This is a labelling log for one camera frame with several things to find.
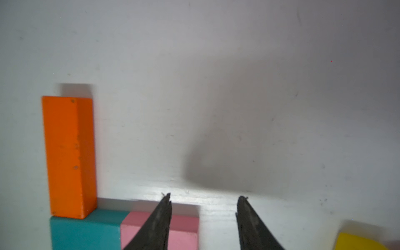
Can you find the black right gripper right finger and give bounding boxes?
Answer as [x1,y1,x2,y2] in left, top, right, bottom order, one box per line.
[235,196,284,250]

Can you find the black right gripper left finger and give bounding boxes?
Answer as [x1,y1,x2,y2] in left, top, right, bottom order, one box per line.
[124,193,172,250]

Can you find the light pink wooden block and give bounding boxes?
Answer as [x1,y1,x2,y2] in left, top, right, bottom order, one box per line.
[120,211,200,250]

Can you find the teal wooden block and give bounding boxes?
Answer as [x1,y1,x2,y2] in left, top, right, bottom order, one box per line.
[50,209,129,250]

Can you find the orange wooden block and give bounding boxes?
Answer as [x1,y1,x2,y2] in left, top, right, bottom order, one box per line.
[42,96,97,219]

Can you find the yellow short wooden block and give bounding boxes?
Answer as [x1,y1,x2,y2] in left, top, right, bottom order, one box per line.
[334,232,388,250]

